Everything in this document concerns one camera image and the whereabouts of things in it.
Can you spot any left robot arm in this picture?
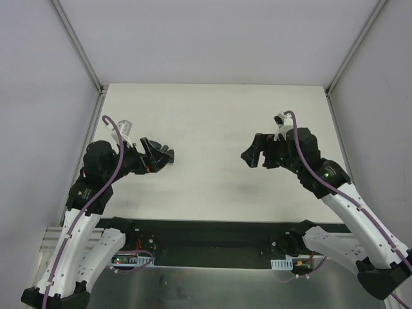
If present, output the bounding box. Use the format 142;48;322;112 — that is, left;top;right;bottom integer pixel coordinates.
21;138;174;308

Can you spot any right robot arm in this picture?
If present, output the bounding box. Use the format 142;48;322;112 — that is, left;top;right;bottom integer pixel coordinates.
241;128;411;300

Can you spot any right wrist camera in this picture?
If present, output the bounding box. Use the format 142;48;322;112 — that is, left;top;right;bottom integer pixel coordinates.
274;111;294;140

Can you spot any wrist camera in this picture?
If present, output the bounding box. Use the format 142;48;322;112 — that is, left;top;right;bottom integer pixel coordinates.
111;120;133;146
274;111;294;140

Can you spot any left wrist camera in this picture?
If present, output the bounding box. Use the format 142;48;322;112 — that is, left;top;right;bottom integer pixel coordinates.
111;120;133;146

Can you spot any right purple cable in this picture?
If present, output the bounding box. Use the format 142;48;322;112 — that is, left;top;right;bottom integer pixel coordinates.
273;110;412;309

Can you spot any purple cable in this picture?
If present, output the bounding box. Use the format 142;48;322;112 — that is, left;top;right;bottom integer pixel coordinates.
273;110;412;309
42;115;155;309

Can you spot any left aluminium corner post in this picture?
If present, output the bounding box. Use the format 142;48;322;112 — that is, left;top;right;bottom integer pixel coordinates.
49;0;105;95

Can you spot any aluminium corner post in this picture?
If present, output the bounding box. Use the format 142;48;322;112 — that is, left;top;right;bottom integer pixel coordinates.
49;0;105;95
325;0;389;98

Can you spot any left white cable duct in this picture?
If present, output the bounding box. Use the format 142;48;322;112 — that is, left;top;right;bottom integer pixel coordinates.
80;254;155;267

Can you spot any white cable duct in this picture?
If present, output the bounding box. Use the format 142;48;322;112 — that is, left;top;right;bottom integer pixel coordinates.
270;258;294;271
80;254;155;267

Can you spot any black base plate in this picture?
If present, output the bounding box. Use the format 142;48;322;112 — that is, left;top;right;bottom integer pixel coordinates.
96;219;326;268

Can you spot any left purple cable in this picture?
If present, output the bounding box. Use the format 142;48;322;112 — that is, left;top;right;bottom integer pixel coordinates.
42;115;155;309

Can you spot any aluminium frame rail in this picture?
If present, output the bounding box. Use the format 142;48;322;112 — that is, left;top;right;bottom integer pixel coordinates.
39;227;104;252

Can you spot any right white cable duct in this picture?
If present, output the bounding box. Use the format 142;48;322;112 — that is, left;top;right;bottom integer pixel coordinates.
270;258;294;271

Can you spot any right aluminium corner post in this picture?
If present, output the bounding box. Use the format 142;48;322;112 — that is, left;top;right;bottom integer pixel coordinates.
325;0;389;98

